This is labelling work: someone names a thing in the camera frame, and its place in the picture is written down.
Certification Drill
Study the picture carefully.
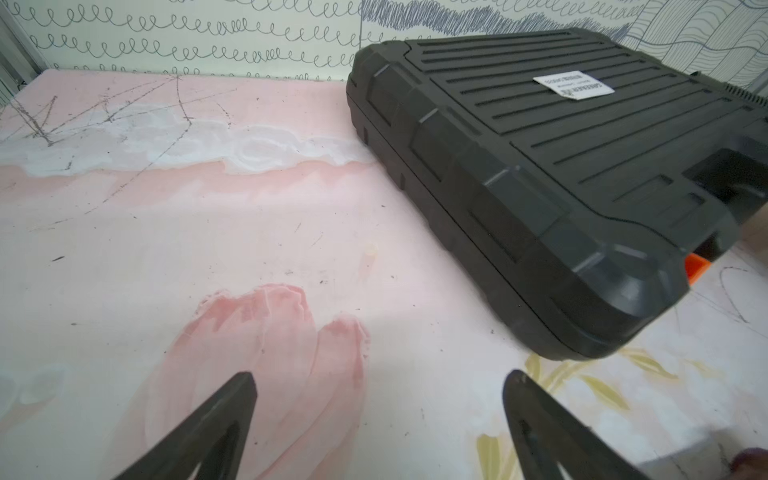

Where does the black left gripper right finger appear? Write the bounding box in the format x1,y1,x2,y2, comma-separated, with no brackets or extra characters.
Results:
502,370,646,479

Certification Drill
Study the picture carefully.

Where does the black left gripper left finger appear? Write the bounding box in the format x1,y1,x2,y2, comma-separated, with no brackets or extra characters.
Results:
118,372,258,480

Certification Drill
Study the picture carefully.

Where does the black plastic tool case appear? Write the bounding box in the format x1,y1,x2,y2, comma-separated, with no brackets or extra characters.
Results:
346,28,767,360

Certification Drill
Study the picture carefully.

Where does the maroon garden hose nozzle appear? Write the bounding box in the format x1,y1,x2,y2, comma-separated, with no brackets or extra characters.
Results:
727,448,768,480

